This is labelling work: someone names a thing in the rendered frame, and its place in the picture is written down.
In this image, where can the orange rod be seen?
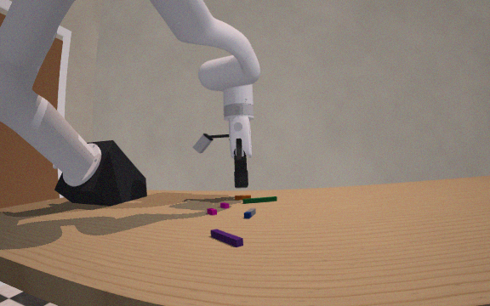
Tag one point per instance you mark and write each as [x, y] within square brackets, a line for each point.
[240, 197]

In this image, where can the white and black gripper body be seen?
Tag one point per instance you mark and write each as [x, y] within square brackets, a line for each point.
[239, 128]

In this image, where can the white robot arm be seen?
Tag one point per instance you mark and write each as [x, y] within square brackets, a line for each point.
[27, 34]

